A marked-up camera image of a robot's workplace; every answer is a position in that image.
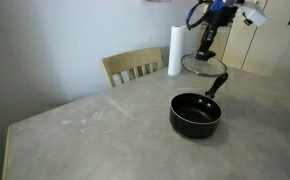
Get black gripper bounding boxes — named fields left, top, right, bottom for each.
left=196, top=0, right=240, bottom=56

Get cream kitchen cabinet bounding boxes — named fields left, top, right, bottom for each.
left=195, top=23, right=233, bottom=65

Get black pot with handle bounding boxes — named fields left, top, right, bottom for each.
left=169, top=72, right=229, bottom=139

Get white paper towel roll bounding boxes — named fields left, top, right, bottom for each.
left=167, top=24, right=188, bottom=77

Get glass lid with black knob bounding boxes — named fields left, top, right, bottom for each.
left=180, top=49, right=228, bottom=78

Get black cable with blue plug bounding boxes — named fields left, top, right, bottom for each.
left=185, top=0, right=227, bottom=31

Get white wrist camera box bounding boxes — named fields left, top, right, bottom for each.
left=239, top=1, right=267, bottom=28

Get cream closet doors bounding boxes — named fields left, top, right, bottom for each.
left=220, top=0, right=290, bottom=80

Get light wooden chair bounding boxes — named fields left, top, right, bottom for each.
left=101, top=47, right=164, bottom=88

